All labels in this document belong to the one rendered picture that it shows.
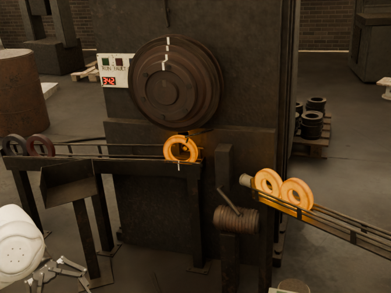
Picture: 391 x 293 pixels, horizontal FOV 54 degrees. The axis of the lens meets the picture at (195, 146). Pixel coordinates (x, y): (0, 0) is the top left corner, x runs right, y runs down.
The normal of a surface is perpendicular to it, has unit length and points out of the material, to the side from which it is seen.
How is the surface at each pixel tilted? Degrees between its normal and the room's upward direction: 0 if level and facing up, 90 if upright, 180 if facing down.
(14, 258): 62
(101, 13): 90
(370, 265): 0
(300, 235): 0
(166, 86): 90
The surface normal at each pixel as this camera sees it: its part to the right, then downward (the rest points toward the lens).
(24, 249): 0.50, -0.14
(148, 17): -0.30, 0.43
